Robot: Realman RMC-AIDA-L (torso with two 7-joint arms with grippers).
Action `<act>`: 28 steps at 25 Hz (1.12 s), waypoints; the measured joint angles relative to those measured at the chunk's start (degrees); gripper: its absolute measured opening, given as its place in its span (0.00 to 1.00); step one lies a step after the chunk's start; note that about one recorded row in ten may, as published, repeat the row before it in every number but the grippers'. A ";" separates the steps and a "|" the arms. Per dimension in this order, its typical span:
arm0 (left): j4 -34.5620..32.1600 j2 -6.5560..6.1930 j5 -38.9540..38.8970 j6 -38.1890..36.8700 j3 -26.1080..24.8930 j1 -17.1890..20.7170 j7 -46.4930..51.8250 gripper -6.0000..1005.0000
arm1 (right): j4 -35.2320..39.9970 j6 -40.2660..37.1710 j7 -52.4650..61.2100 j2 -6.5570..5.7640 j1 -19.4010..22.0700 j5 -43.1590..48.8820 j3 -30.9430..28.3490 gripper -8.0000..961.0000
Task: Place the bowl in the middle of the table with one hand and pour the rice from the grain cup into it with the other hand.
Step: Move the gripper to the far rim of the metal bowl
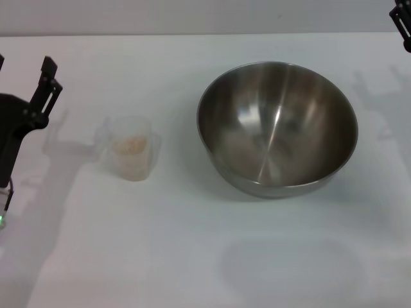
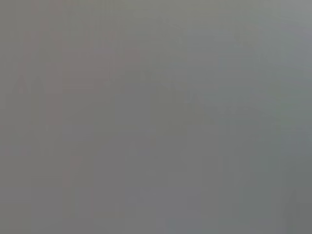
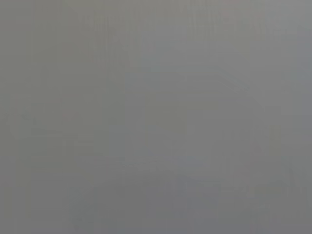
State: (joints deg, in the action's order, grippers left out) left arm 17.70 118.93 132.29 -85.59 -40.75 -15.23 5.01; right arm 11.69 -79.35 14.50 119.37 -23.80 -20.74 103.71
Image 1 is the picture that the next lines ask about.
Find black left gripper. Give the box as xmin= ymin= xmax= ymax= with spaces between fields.
xmin=0 ymin=54 xmax=63 ymax=189

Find white rice grains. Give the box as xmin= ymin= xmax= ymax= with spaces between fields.
xmin=110 ymin=135 xmax=149 ymax=157

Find clear plastic measuring cup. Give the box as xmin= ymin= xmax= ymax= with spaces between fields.
xmin=94 ymin=115 xmax=162 ymax=183

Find stainless steel mixing bowl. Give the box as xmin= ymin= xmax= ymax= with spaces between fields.
xmin=197 ymin=61 xmax=359 ymax=199

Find grey left wrist cable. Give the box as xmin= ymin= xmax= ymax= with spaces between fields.
xmin=4 ymin=175 xmax=15 ymax=216

